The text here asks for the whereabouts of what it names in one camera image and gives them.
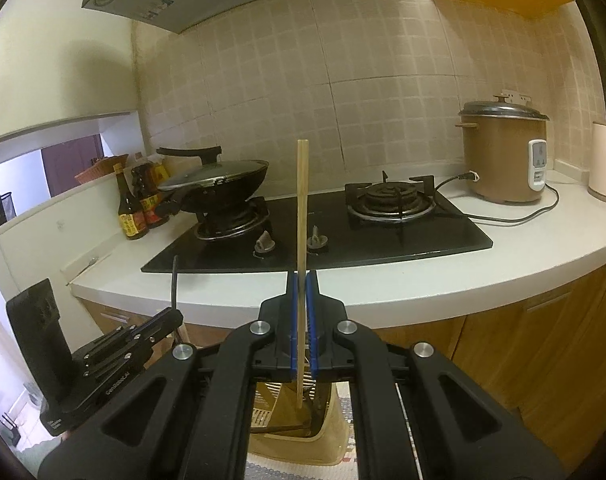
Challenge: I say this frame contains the wooden chopstick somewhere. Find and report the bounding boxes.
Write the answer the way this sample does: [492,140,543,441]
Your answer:
[296,140,310,413]

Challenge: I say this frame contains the wicker basket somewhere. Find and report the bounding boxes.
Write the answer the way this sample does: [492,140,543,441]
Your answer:
[74,154,130,185]

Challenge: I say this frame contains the striped woven tablecloth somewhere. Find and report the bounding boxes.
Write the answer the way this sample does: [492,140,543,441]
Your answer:
[243,450,418,480]

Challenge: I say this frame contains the cream electric kettle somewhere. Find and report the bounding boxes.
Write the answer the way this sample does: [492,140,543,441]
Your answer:
[588,121,606,205]

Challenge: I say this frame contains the brown rice cooker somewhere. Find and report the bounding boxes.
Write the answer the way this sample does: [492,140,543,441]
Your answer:
[455,91,551,206]

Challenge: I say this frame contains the black power cable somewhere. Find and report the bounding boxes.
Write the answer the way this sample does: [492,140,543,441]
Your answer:
[435,172,560,226]

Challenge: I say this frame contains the dark soy sauce bottle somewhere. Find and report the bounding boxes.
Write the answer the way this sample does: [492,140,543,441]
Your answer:
[114,163,148,241]

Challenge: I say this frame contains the black wok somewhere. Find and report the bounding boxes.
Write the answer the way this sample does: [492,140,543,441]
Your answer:
[155,159,271,217]

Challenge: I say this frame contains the beige plastic utensil holder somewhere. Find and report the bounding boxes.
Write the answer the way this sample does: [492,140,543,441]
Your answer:
[248,380,352,467]

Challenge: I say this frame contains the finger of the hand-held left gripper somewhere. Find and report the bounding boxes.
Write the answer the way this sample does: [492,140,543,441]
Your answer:
[82,308,184,367]
[84,339,157,381]

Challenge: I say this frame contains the maroon door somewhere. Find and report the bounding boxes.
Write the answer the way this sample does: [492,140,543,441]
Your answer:
[40,134,104,196]

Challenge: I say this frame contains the black glass gas stove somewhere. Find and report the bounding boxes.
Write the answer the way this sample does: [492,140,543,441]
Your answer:
[140,170,494,275]

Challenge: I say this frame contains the wooden base cabinets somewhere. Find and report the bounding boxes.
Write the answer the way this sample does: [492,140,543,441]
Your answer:
[75,245,606,461]

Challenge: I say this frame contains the yellow label sauce bottle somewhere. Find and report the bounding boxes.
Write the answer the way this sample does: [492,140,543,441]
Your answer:
[150,162,172,202]

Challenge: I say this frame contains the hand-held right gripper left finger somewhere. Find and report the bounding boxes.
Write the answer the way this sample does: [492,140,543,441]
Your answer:
[38,271,300,480]

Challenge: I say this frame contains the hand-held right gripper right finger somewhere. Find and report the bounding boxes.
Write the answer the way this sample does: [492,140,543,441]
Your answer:
[305,270,566,480]

